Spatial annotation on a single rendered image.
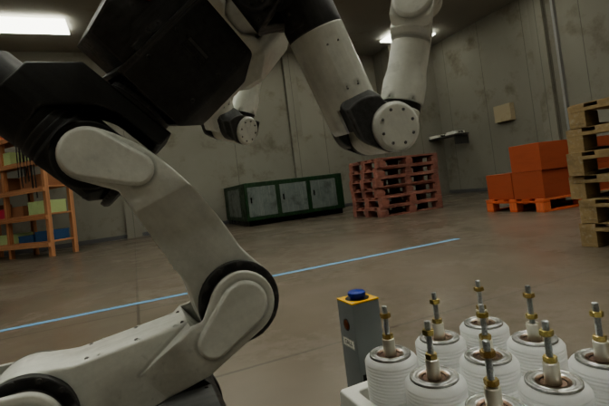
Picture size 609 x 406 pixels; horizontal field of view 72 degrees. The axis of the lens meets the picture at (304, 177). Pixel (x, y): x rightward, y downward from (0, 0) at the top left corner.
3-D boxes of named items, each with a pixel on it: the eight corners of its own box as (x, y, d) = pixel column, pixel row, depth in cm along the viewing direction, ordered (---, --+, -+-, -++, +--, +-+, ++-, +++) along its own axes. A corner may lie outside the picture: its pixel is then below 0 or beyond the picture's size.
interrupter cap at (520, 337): (536, 330, 81) (536, 326, 81) (569, 343, 74) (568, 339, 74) (503, 337, 79) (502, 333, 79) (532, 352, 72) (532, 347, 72)
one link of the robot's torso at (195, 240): (242, 365, 71) (22, 163, 61) (222, 336, 87) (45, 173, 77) (302, 295, 75) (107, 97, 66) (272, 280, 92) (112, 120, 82)
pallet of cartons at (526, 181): (626, 198, 506) (616, 134, 508) (554, 212, 451) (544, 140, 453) (551, 199, 593) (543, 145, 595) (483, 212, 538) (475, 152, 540)
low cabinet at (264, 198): (310, 212, 1043) (306, 178, 1045) (346, 212, 866) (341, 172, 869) (227, 224, 963) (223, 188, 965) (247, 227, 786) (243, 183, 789)
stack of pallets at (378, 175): (410, 207, 779) (404, 159, 781) (445, 207, 697) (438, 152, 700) (351, 217, 724) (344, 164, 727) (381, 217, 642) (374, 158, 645)
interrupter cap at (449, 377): (421, 394, 62) (420, 390, 62) (402, 373, 70) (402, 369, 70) (468, 385, 63) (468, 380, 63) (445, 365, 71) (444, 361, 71)
